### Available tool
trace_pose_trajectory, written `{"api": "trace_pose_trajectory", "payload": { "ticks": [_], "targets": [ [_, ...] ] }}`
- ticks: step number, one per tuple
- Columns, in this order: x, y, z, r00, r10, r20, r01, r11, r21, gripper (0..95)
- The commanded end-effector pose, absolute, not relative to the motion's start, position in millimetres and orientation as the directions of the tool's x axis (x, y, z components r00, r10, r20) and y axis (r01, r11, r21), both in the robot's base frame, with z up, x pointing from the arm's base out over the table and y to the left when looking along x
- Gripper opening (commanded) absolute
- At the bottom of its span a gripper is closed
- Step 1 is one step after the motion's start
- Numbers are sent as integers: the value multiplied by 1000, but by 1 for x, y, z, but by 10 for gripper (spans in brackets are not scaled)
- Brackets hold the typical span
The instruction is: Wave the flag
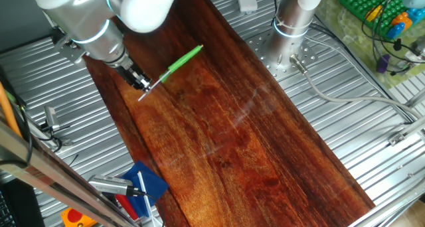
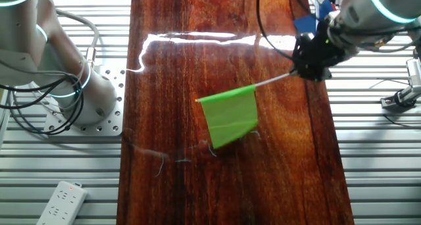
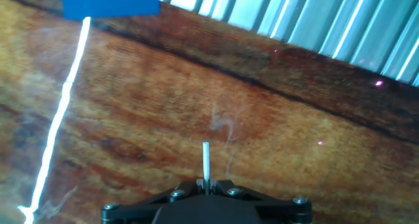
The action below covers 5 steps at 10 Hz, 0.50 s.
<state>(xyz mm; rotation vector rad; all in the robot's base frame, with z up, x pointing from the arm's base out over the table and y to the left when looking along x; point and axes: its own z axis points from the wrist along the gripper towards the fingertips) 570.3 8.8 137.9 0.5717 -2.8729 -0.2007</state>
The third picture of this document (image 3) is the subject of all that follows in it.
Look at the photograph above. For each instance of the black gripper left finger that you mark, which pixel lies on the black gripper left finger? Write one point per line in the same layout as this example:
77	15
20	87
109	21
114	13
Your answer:
140	206

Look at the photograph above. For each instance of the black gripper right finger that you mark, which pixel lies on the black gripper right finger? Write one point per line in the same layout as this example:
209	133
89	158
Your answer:
278	207

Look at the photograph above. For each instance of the green flag with white pole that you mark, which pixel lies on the green flag with white pole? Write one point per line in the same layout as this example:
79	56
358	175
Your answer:
206	161

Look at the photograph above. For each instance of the dark red wooden board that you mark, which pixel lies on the dark red wooden board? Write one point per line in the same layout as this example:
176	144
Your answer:
163	112

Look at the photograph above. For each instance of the blue box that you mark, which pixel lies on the blue box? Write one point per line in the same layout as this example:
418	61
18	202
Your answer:
108	4

